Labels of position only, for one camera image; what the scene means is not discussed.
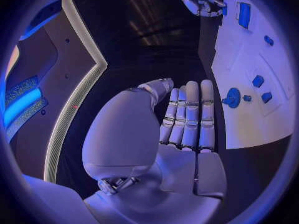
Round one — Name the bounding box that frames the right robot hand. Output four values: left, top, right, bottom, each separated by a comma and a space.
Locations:
178, 0, 228, 18

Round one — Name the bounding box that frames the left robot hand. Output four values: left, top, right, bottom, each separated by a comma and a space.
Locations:
81, 78, 228, 224

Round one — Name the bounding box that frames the white task board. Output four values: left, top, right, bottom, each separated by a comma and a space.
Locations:
210, 0, 296, 150

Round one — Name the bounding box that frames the large blue rectangular block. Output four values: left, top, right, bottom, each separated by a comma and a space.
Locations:
237, 1, 253, 29

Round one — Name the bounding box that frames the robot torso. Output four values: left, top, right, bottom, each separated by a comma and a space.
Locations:
3, 0, 109, 184

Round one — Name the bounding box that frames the blue hexagonal block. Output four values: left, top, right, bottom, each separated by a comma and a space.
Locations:
252, 75, 266, 88

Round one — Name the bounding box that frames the blue gear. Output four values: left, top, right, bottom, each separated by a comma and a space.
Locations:
221, 87, 242, 109

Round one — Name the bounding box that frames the glowing light bar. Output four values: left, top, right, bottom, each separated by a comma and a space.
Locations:
2, 87, 45, 128

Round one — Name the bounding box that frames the blue square block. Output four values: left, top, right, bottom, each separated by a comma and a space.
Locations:
260, 92, 273, 104

